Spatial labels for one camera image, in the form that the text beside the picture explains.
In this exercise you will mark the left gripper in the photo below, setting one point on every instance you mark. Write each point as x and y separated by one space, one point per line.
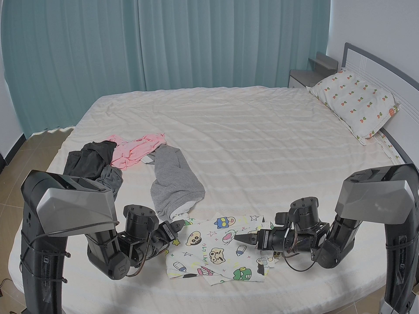
165 237

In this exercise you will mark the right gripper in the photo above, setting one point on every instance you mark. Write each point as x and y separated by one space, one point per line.
273 240

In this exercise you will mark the white printed pyjama top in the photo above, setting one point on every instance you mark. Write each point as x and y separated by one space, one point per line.
216 253

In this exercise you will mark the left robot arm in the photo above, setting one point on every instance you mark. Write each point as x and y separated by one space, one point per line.
75 204

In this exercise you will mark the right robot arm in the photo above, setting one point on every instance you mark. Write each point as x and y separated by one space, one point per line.
373 201

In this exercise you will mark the grey garment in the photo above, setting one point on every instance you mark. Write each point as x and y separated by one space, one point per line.
173 182

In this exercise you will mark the pink garment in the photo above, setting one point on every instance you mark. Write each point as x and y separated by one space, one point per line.
134 150

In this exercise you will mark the bed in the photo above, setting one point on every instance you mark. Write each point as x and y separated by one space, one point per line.
245 142

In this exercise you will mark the black garment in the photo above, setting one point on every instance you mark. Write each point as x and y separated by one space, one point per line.
88 159

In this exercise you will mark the grey bedside table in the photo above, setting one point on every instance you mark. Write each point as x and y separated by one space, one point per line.
304 77

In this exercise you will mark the white printed pillow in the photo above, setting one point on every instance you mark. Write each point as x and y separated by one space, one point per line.
356 103

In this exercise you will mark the blue-green curtain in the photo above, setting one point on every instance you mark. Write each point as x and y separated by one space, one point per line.
163 38

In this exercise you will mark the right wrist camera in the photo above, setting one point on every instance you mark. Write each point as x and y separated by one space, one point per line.
281 219

